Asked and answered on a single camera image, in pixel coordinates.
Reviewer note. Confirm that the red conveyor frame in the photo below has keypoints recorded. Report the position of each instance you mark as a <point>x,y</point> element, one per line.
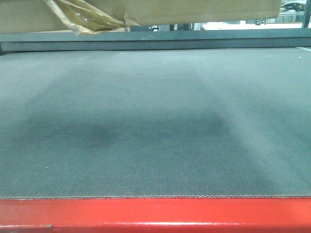
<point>161,215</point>

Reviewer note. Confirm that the brown cardboard carton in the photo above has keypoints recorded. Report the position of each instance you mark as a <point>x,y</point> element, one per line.
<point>96,16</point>

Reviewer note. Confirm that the grey conveyor belt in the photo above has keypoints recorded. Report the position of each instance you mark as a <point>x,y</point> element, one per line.
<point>175,123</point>

